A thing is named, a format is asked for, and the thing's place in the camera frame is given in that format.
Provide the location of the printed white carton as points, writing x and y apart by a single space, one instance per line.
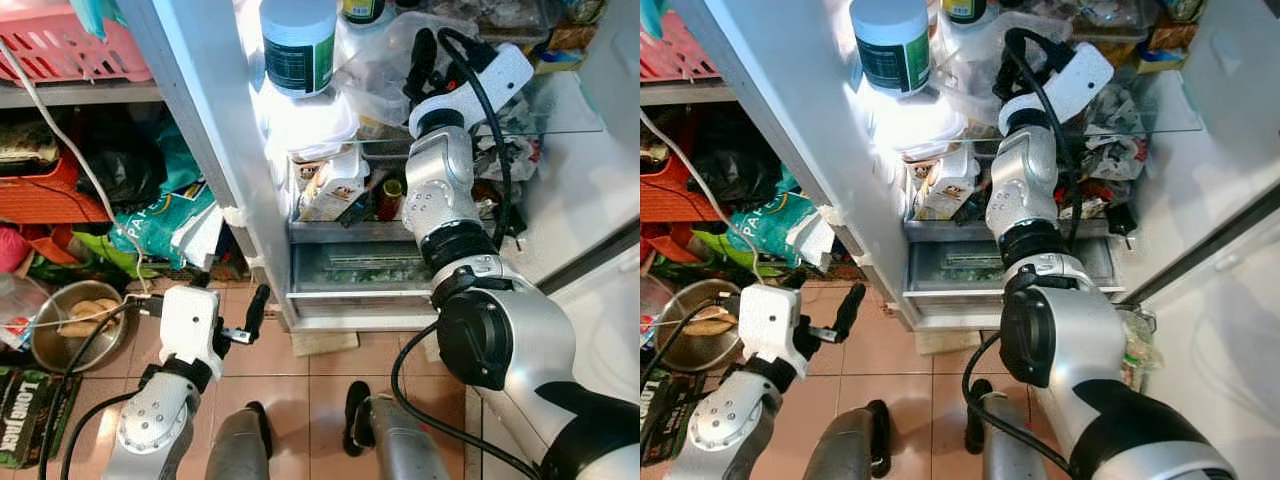
948 188
332 188

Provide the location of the teal printed sack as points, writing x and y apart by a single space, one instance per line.
775 222
165 220

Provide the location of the grey left robot leg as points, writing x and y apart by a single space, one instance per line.
840 450
235 450

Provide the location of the dark bottle yellow label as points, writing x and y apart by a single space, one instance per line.
363 10
965 10

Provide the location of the metal bowl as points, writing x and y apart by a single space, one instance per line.
690 352
60 350

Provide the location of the grey robot leg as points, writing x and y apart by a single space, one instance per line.
405 445
840 450
1010 445
235 450

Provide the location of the orange plastic crate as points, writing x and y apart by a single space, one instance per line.
670 198
40 200

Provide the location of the white fridge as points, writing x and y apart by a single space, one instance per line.
770 120
200 120

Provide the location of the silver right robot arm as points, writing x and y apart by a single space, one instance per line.
1090 350
520 340

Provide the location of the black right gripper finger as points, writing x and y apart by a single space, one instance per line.
421 62
1006 75

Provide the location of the glass fridge shelf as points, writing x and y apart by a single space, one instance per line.
560 110
1160 110

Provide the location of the pink plastic basket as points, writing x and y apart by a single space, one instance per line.
675 50
60 50

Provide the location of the white lidded tub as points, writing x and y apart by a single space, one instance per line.
305 125
905 125

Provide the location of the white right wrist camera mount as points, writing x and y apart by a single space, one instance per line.
490 85
1075 85

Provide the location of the grey shelf board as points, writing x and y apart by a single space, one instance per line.
70 94
675 94

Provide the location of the clear plastic container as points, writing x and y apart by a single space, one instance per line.
965 60
380 70

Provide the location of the white jar green label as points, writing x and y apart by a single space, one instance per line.
297 50
890 50

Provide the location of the clear crisper drawer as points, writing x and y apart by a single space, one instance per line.
950 268
350 265

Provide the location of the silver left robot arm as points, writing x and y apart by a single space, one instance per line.
730 425
155 425

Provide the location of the black plug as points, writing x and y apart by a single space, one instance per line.
510 228
1120 218

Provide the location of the grey right robot leg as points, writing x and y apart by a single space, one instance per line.
1010 445
405 445

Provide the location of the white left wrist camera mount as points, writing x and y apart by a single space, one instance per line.
190 322
768 322

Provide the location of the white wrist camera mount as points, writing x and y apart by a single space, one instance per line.
190 322
1075 85
768 322
490 85

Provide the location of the brown bread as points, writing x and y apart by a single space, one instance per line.
90 315
712 320

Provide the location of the black printed packet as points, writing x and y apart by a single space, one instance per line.
35 415
670 415

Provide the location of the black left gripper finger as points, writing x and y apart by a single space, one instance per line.
850 312
259 312
202 281
778 281

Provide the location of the crumpled plastic bag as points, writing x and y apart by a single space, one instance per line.
1115 150
515 155

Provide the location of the cardboard wedge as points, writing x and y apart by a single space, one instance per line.
325 343
950 343

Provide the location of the black plastic bag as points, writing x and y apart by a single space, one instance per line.
730 172
120 170

